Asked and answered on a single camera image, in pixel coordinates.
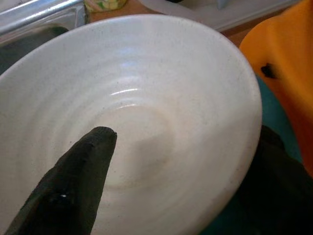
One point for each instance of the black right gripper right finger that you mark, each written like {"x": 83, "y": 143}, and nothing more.
{"x": 276, "y": 195}

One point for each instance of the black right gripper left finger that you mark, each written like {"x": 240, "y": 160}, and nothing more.
{"x": 73, "y": 186}

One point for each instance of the white ceramic bowl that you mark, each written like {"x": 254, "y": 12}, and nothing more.
{"x": 159, "y": 85}

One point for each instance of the teal plate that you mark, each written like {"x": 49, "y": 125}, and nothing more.
{"x": 271, "y": 110}

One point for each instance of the orange plastic bowl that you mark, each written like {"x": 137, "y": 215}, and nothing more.
{"x": 293, "y": 61}

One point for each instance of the stainless steel sink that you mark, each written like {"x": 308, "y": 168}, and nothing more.
{"x": 36, "y": 12}

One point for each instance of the floral soap pump bottle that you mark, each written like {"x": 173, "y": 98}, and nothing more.
{"x": 102, "y": 5}

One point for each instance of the white drip tray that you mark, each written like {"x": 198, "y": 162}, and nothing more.
{"x": 207, "y": 17}

